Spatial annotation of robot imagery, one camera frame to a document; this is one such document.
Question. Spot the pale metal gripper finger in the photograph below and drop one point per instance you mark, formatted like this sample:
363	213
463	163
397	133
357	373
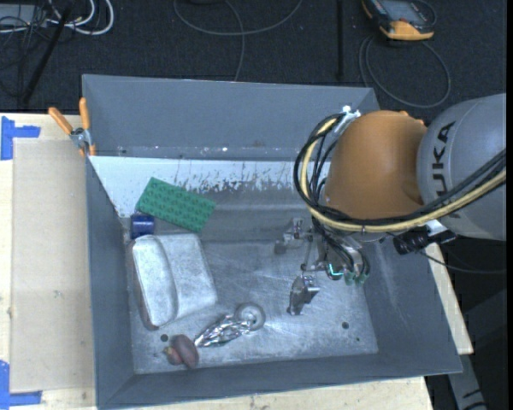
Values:
291	237
300	294

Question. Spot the grey round knob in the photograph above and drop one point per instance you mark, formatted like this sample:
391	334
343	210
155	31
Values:
251	315

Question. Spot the grey metal bin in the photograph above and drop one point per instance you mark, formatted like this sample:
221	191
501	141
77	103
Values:
248	280

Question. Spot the silver foil wrapper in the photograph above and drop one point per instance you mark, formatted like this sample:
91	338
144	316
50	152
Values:
222	332

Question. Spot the green studded flat block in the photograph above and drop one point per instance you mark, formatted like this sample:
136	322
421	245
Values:
175	204

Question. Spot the red-brown toy fruit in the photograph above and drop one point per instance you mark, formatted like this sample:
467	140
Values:
184	350

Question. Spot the small blue block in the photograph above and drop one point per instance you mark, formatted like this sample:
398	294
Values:
142	225

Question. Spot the pale flat board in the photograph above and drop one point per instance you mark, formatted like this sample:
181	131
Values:
47	271

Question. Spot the black cylinder on white bracket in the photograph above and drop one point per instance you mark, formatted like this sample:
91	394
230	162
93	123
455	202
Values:
414	241

